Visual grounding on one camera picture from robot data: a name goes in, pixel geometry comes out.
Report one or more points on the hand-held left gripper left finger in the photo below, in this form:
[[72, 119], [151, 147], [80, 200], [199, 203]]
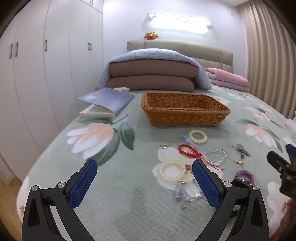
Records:
[[83, 183]]

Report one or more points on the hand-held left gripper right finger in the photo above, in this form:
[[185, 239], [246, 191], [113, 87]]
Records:
[[205, 183]]

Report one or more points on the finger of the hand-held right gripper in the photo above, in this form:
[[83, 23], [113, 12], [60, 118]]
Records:
[[291, 151], [276, 160]]

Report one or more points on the silver crystal ornament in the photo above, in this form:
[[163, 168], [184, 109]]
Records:
[[241, 150]]

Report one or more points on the light blue hair clip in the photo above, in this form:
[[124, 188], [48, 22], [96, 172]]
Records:
[[186, 138]]

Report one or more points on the brown wicker basket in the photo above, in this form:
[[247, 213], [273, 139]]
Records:
[[185, 115]]

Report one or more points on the small bronze charm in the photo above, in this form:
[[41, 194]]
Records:
[[188, 169]]

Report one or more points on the blue-grey book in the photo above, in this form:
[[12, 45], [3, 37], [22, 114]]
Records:
[[108, 99]]

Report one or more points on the folded pink blanket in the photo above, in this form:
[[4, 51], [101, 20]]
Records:
[[226, 78]]

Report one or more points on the beige curtain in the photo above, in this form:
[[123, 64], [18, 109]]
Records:
[[270, 58]]

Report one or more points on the white fluffy cloth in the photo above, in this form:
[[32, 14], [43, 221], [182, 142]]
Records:
[[121, 89]]

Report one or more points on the brown pillow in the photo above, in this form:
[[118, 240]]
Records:
[[152, 68], [150, 83]]

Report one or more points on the white wardrobe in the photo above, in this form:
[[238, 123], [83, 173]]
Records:
[[57, 69]]

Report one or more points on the beige padded headboard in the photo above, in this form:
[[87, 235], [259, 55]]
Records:
[[208, 55]]

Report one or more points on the blue-grey dotted quilt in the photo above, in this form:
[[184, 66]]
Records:
[[150, 54]]

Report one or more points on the orange plush toy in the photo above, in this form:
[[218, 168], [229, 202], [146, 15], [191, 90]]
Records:
[[151, 36]]

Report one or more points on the bright wall light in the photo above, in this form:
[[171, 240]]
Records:
[[180, 23]]

